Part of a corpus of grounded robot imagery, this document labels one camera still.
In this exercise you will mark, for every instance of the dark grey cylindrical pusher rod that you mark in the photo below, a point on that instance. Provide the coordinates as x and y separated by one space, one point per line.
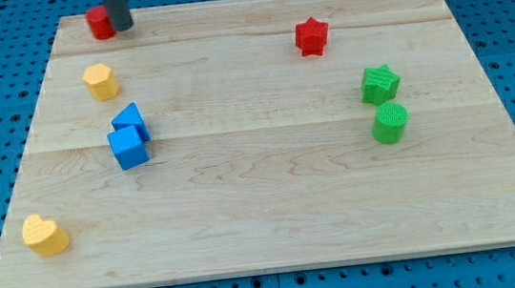
119 14

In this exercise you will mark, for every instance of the yellow hexagon block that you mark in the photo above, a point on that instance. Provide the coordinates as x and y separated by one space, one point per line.
100 82

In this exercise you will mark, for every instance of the red cylinder block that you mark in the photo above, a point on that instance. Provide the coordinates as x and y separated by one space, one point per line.
99 23

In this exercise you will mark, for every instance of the blue triangle block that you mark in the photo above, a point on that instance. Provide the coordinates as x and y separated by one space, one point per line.
130 116

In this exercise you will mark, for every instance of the blue cube block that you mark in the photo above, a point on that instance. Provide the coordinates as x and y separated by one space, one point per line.
127 147

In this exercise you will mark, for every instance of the red star block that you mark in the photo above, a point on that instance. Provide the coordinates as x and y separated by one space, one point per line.
311 36

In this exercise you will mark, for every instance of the light wooden board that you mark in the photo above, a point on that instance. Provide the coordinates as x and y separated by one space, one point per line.
262 160

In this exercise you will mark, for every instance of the yellow heart block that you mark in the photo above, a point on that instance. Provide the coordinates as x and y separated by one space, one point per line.
44 237

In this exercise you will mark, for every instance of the green star block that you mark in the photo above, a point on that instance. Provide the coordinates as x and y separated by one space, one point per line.
379 85

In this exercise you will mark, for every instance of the green cylinder block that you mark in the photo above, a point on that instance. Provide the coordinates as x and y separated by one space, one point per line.
390 120

